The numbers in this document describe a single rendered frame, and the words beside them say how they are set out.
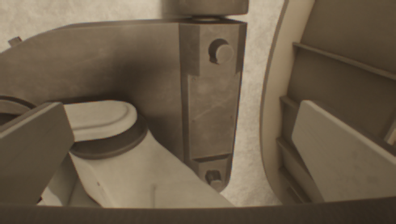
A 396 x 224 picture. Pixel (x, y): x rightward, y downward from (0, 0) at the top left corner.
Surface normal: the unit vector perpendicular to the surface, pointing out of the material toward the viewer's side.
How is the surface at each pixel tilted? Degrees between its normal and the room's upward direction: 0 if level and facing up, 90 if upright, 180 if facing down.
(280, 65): 0
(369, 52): 90
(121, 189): 90
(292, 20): 0
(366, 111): 90
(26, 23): 0
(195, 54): 45
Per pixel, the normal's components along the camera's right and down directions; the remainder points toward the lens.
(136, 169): 0.00, -0.88
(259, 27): 0.22, 0.47
